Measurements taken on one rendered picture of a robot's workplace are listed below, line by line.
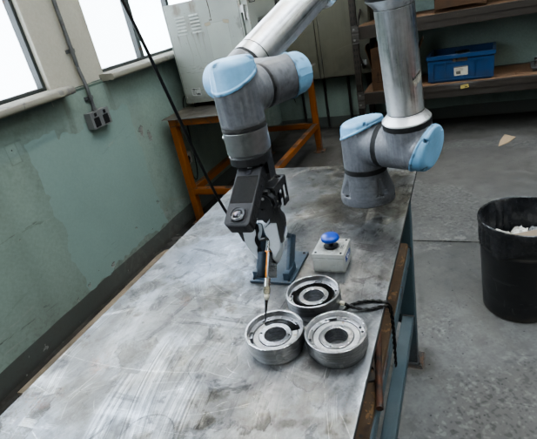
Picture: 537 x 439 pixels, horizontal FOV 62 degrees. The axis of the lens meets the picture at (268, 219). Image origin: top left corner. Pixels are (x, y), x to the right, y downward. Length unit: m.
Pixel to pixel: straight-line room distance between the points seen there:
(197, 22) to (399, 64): 2.14
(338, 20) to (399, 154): 3.44
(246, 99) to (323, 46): 3.88
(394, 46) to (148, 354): 0.81
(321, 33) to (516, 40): 1.69
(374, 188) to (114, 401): 0.80
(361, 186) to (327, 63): 3.41
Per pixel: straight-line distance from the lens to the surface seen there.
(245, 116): 0.71
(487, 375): 1.89
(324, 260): 0.98
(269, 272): 0.81
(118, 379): 0.90
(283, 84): 0.76
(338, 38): 4.53
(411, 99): 1.10
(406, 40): 1.06
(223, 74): 0.70
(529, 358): 1.99
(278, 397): 0.75
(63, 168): 2.53
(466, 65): 4.19
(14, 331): 2.40
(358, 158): 1.21
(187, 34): 3.12
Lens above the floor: 1.35
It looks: 26 degrees down
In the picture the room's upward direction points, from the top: 12 degrees counter-clockwise
